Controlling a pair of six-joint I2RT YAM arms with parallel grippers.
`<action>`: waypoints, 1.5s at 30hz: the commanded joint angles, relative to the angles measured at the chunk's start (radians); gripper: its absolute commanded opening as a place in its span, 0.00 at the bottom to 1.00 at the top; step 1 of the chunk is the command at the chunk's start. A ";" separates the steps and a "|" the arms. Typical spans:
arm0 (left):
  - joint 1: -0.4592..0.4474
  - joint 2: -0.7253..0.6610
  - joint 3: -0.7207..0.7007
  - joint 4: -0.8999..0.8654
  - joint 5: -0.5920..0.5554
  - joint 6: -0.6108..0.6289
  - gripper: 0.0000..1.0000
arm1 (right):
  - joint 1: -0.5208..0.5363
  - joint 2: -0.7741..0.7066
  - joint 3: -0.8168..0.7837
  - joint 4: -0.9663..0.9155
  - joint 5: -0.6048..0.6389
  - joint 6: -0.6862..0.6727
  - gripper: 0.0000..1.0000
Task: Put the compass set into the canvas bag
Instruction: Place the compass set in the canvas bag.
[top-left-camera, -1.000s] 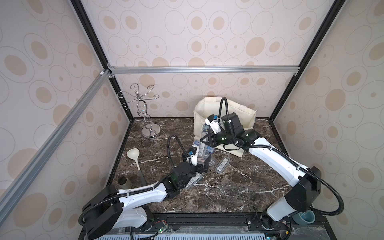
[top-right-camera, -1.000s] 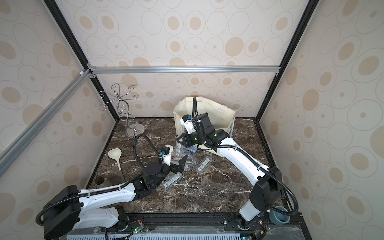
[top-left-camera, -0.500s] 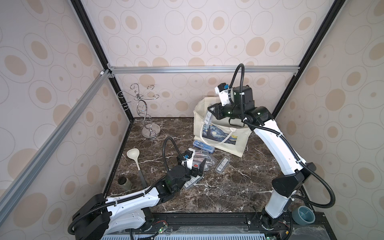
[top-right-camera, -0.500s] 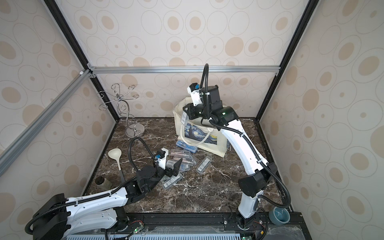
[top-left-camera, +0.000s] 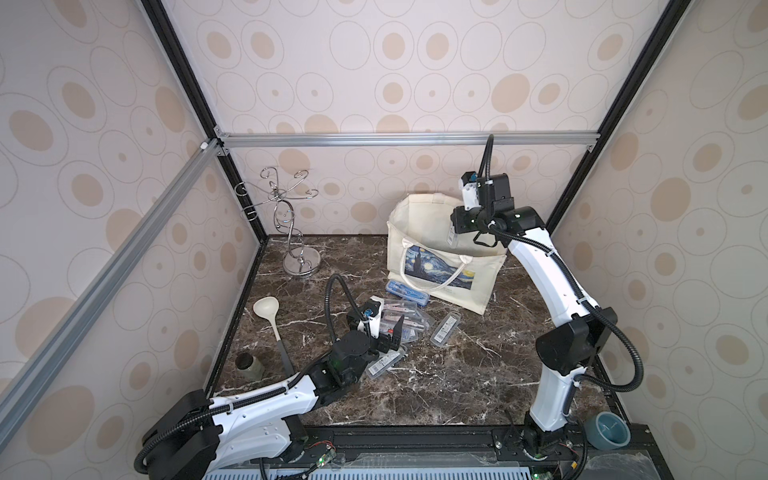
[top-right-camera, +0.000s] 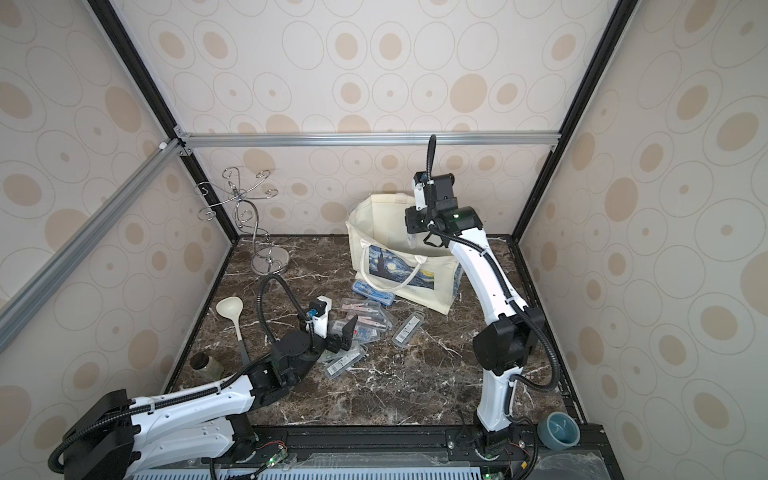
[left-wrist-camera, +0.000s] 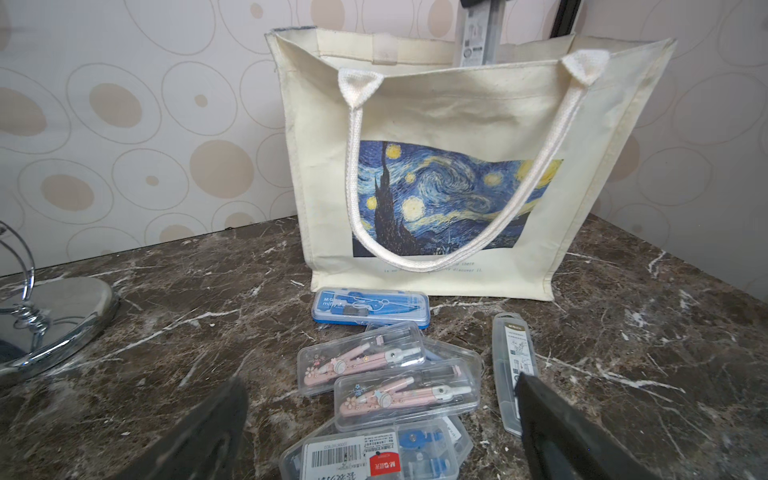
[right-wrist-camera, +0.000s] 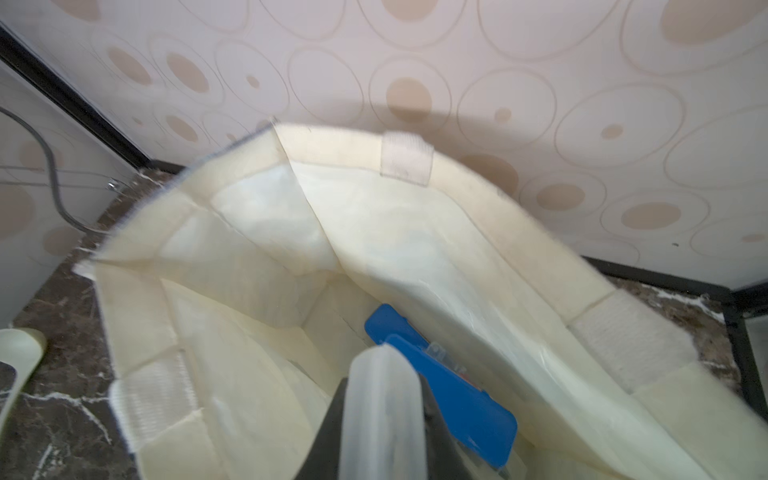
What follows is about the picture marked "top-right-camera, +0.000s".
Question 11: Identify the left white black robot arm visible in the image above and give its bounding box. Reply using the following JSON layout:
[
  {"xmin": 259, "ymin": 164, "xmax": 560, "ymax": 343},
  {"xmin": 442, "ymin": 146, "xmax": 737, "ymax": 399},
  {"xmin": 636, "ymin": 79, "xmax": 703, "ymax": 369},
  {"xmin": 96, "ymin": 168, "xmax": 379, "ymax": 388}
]
[{"xmin": 48, "ymin": 274, "xmax": 357, "ymax": 479}]

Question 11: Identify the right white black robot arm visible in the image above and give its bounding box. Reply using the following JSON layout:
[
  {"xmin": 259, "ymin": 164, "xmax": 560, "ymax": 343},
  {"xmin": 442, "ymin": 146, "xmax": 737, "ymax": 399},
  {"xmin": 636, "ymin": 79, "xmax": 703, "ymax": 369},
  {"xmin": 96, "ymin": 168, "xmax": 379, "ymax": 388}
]
[{"xmin": 405, "ymin": 135, "xmax": 562, "ymax": 455}]

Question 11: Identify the clear case green compass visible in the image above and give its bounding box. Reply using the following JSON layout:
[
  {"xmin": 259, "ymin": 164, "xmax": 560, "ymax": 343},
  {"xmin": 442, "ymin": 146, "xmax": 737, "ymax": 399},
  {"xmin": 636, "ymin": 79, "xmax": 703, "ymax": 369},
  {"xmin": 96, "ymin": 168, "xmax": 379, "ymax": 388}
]
[{"xmin": 318, "ymin": 350, "xmax": 344, "ymax": 363}]

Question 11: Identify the cream canvas starry-night tote bag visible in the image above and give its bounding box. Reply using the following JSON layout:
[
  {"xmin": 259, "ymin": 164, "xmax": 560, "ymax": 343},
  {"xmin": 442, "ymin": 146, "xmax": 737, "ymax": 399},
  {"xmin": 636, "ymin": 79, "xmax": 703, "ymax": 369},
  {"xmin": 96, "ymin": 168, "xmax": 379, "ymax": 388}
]
[{"xmin": 346, "ymin": 193, "xmax": 463, "ymax": 315}]

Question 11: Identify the clear case barcode lower middle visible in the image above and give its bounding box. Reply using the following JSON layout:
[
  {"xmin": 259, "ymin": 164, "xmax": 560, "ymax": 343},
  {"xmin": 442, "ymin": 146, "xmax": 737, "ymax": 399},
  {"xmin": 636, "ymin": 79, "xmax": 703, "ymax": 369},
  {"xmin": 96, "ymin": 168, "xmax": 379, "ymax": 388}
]
[{"xmin": 324, "ymin": 345, "xmax": 367, "ymax": 379}]

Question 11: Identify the clear case barcode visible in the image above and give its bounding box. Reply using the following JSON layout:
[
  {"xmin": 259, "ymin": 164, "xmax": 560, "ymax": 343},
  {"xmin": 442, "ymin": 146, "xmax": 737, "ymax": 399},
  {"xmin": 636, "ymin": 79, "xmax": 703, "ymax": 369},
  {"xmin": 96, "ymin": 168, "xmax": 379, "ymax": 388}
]
[
  {"xmin": 392, "ymin": 311, "xmax": 425, "ymax": 348},
  {"xmin": 324, "ymin": 345, "xmax": 367, "ymax": 379}
]

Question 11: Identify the small jar black lid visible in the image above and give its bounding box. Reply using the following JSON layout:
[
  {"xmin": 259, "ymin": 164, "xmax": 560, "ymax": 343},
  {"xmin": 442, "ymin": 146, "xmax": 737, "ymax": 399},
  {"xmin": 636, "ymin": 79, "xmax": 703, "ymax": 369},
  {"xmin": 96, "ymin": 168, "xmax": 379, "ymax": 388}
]
[{"xmin": 189, "ymin": 351, "xmax": 224, "ymax": 381}]

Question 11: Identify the clear case barcode right upper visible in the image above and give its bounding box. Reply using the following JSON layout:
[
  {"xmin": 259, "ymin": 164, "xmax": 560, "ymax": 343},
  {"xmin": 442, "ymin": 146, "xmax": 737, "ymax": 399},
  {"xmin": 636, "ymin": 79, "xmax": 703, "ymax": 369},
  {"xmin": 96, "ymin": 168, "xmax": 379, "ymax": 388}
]
[{"xmin": 392, "ymin": 311, "xmax": 425, "ymax": 348}]

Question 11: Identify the teal ceramic cup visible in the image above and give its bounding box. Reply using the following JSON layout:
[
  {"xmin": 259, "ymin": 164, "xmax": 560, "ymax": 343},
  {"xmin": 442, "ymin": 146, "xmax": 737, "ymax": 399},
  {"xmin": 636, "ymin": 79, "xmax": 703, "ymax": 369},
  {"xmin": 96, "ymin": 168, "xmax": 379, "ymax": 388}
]
[{"xmin": 537, "ymin": 411, "xmax": 581, "ymax": 451}]

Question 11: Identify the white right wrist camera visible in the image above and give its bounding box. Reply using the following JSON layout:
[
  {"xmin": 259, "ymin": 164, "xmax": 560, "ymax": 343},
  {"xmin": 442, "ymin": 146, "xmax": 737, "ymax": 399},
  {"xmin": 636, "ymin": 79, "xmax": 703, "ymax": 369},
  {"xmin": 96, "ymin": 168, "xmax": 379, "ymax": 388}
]
[{"xmin": 412, "ymin": 171, "xmax": 429, "ymax": 211}]

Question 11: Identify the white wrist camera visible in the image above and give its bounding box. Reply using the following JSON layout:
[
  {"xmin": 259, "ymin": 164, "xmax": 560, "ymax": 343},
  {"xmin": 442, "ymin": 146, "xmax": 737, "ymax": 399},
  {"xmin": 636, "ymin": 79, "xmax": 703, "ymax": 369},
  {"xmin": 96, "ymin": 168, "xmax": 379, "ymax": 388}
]
[
  {"xmin": 306, "ymin": 296, "xmax": 332, "ymax": 339},
  {"xmin": 412, "ymin": 171, "xmax": 429, "ymax": 211}
]

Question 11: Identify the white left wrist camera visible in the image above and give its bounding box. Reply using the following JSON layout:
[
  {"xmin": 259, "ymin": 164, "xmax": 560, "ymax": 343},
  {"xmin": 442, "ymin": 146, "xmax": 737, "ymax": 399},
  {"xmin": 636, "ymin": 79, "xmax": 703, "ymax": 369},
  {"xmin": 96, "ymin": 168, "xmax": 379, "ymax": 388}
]
[{"xmin": 306, "ymin": 296, "xmax": 332, "ymax": 339}]

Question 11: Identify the cream spoon grey handle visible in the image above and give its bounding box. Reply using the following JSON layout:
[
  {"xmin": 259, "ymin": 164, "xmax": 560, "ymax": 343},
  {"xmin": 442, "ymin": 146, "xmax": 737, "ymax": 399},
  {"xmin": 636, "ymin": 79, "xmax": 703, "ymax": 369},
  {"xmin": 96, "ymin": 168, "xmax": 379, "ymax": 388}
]
[{"xmin": 216, "ymin": 296, "xmax": 250, "ymax": 365}]

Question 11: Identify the chrome wire jewelry stand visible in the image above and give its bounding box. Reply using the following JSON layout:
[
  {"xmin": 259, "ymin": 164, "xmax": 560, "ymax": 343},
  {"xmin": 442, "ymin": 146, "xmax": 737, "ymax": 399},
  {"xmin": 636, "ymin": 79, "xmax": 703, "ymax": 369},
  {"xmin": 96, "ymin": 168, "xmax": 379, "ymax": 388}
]
[{"xmin": 195, "ymin": 166, "xmax": 291, "ymax": 276}]

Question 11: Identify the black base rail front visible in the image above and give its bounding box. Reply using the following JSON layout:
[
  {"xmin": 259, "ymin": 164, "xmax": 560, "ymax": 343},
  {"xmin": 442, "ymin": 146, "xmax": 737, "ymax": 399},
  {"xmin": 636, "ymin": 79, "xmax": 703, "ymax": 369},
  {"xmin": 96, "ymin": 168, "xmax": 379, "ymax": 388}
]
[{"xmin": 119, "ymin": 424, "xmax": 607, "ymax": 480}]

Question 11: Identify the horizontal aluminium rail back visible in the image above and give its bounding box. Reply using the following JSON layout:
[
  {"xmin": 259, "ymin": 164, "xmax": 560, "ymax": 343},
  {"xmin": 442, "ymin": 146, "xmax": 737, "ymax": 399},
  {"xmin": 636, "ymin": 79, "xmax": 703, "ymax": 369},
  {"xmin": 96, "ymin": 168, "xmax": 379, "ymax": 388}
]
[{"xmin": 180, "ymin": 130, "xmax": 561, "ymax": 149}]

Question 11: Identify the aluminium rail left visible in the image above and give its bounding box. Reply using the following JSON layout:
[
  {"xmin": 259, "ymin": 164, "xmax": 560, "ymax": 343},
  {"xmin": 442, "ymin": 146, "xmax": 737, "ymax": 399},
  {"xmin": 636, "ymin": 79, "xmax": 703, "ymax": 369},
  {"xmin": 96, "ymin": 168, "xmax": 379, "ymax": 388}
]
[{"xmin": 1, "ymin": 138, "xmax": 182, "ymax": 350}]

